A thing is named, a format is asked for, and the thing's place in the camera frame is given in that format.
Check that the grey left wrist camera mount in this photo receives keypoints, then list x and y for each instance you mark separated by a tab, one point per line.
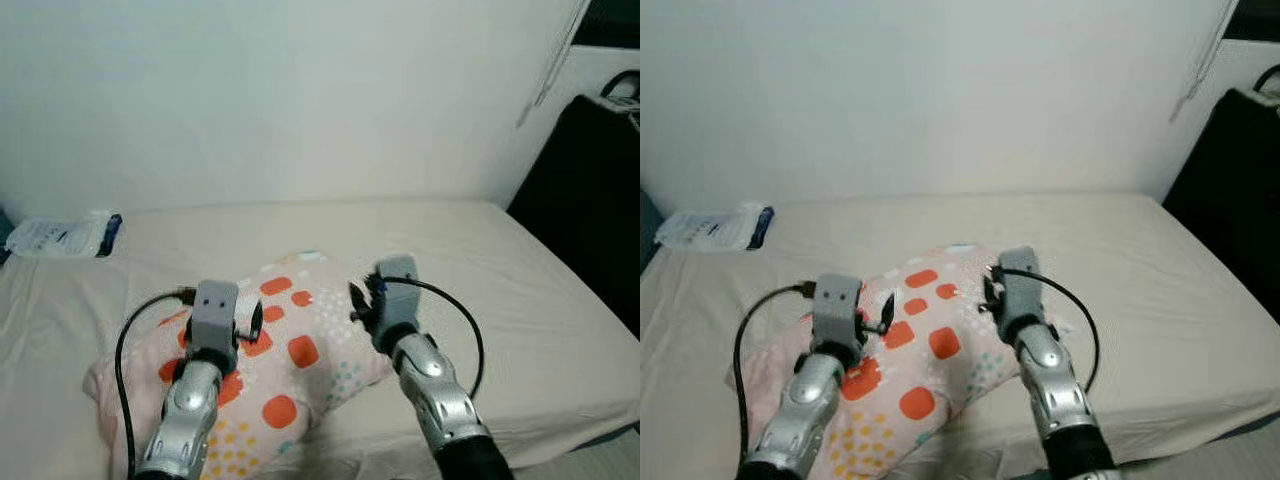
840	308
214	315

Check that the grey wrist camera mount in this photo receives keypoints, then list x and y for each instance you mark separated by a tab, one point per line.
214	315
840	308
398	290
1022	283

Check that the pink patterned pillow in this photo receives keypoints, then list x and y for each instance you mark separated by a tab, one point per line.
945	345
310	350

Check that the white paper sheets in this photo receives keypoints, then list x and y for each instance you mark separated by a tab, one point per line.
1268	97
620	102

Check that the beige mattress bed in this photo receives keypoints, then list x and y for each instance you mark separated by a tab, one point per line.
1160	280
500	280

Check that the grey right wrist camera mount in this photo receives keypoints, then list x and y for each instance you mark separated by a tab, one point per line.
398	290
1022	283

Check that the white plastic package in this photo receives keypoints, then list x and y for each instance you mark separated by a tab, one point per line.
705	228
55	235

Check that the white blind wand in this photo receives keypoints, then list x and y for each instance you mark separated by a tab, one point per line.
559	60
1206	60

